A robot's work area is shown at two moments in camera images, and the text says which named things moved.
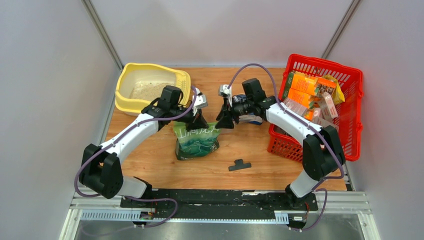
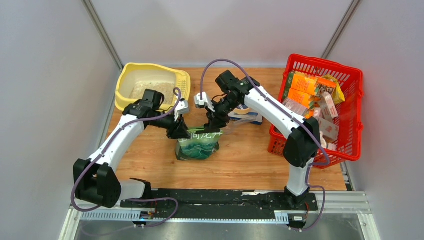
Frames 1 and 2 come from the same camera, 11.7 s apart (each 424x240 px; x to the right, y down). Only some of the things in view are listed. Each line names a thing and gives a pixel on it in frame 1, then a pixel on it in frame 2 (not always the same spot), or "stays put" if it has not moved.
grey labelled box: [299, 108] stays put
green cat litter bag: [195, 142] stays put
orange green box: [306, 89] stays put
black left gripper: [198, 122] to [179, 131]
